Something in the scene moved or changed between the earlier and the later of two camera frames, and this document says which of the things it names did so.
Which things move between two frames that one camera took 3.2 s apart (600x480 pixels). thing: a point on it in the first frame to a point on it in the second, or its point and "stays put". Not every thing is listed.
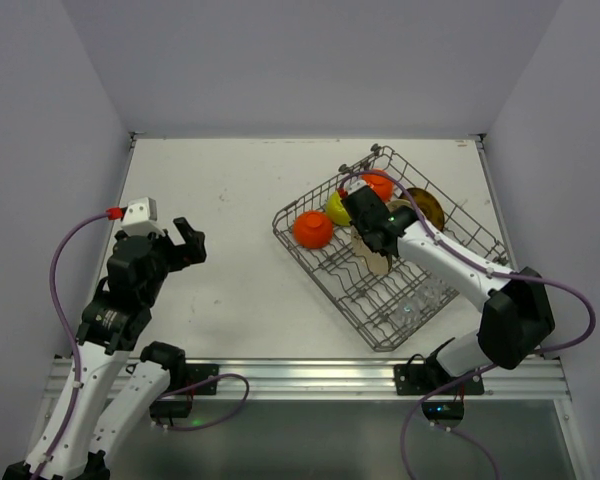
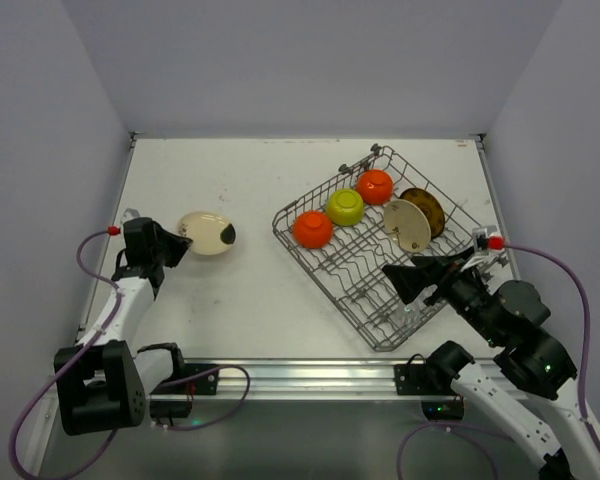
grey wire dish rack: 377,296 stays put
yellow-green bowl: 336,210 stays put
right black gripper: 368,220 to 440,279
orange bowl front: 313,229 stays put
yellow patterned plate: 428,205 stays put
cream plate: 377,264 to 204,228
